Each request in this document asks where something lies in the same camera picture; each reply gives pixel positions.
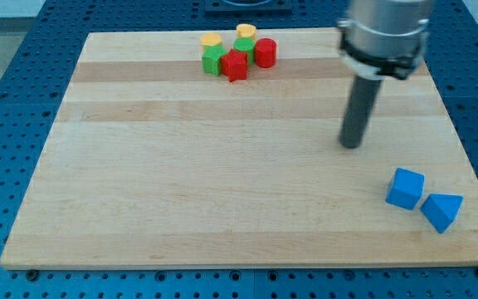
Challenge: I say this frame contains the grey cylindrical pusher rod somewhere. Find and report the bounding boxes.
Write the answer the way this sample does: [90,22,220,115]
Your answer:
[339,76,383,149]

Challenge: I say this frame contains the blue cube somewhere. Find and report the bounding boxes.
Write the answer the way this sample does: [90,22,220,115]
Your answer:
[385,168,425,210]

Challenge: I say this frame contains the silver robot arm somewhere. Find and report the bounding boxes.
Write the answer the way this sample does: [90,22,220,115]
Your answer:
[338,0,434,149]

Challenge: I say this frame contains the red cylinder block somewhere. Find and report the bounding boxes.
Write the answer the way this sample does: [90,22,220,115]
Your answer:
[254,38,277,68]

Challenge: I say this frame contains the green cylinder block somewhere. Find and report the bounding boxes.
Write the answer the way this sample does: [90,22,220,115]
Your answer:
[233,37,256,66]

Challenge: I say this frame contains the red star block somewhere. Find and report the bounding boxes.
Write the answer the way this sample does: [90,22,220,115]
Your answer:
[221,49,248,82]

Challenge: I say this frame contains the yellow block right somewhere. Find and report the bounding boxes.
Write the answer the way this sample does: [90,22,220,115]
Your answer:
[236,23,256,41]

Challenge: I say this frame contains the yellow block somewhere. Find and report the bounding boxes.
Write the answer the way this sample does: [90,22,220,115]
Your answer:
[200,32,222,52]
[236,23,256,41]

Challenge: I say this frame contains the blue triangular prism block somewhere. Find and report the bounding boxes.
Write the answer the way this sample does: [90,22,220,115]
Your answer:
[420,194,464,233]

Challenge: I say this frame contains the green star block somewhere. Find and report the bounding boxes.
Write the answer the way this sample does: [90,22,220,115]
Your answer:
[202,45,227,76]

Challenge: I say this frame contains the yellow block left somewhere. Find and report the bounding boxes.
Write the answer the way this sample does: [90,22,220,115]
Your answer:
[200,32,222,52]

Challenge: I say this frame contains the wooden board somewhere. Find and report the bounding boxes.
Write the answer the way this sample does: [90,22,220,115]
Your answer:
[0,28,478,270]

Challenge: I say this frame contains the dark blue base plate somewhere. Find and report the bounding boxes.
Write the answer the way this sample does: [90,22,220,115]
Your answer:
[202,0,293,14]

